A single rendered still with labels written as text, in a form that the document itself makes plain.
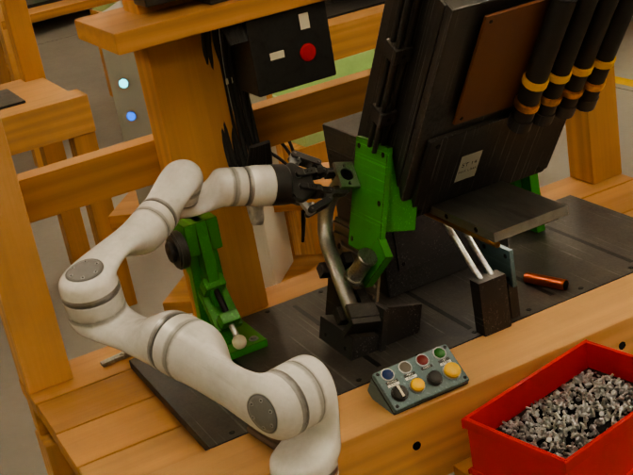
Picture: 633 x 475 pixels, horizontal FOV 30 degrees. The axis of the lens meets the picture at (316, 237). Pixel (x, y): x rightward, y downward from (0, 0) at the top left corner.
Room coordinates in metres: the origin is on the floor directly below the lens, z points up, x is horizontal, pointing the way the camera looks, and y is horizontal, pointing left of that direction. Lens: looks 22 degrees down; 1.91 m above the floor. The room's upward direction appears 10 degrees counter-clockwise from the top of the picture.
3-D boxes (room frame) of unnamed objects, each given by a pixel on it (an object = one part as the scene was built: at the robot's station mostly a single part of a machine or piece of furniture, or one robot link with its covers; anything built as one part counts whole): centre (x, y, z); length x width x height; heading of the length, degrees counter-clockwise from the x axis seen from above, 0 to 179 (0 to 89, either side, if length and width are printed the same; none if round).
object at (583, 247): (2.11, -0.18, 0.89); 1.10 x 0.42 x 0.02; 114
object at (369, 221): (2.02, -0.14, 1.17); 0.13 x 0.12 x 0.20; 114
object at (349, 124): (2.28, -0.22, 1.07); 0.30 x 0.18 x 0.34; 114
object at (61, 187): (2.44, -0.03, 1.23); 1.30 x 0.05 x 0.09; 114
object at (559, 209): (2.05, -0.29, 1.11); 0.39 x 0.16 x 0.03; 24
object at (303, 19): (2.25, 0.00, 1.42); 0.17 x 0.12 x 0.15; 114
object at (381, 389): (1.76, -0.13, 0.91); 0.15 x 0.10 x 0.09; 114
